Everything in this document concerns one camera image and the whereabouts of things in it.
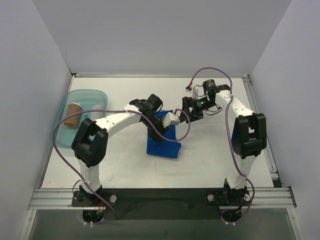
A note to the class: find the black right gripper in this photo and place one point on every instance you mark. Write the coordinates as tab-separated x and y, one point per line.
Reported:
189	108

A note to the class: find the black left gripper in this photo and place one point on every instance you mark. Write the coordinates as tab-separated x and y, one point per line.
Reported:
157	126

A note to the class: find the blue microfibre towel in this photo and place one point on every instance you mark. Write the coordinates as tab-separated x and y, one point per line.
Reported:
164	149

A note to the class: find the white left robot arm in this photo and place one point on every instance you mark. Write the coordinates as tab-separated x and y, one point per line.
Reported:
90	142

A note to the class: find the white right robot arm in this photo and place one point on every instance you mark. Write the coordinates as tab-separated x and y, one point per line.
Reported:
246	133

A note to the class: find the rolled brown towel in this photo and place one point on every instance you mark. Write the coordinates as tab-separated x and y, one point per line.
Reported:
72	119

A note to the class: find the translucent blue plastic tray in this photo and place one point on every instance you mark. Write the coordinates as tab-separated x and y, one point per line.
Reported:
87	98

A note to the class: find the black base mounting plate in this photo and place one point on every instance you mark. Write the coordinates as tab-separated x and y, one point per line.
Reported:
161	203

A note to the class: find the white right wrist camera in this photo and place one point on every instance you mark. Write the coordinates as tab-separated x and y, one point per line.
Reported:
195	92

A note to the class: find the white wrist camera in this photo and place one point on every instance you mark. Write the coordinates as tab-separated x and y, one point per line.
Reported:
195	92
170	119

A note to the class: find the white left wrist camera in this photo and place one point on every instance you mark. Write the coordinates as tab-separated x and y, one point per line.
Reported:
170	119

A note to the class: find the front aluminium frame rail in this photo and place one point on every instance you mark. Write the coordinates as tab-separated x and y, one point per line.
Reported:
65	198

